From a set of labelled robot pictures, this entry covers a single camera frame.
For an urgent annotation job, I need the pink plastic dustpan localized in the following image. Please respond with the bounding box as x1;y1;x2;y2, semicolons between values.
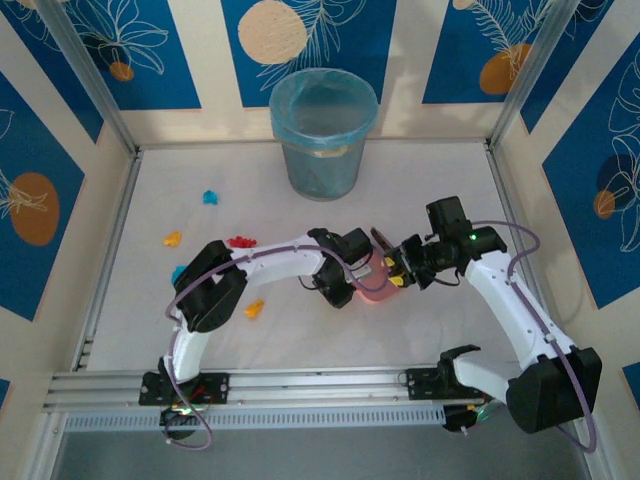
355;247;402;306

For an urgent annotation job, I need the dark hand brush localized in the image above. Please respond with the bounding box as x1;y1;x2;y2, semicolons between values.
368;227;396;259

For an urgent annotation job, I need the grey mesh waste bin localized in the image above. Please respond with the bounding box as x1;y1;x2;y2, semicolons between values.
269;67;379;202

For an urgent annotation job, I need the blue plastic bin liner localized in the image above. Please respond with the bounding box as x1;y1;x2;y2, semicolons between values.
269;67;379;157

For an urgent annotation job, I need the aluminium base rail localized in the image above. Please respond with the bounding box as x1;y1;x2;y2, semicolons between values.
42;362;589;412

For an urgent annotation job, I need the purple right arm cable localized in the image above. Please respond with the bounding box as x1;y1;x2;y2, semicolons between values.
467;220;599;454

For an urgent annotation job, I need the aluminium side rail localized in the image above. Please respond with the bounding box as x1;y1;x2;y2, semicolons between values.
69;147;144;372
483;142;526;236

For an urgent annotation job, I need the grey slotted cable duct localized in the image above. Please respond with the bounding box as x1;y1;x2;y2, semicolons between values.
62;403;447;434

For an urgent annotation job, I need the aluminium frame post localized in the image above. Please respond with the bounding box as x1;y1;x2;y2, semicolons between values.
487;0;581;151
34;0;144;156

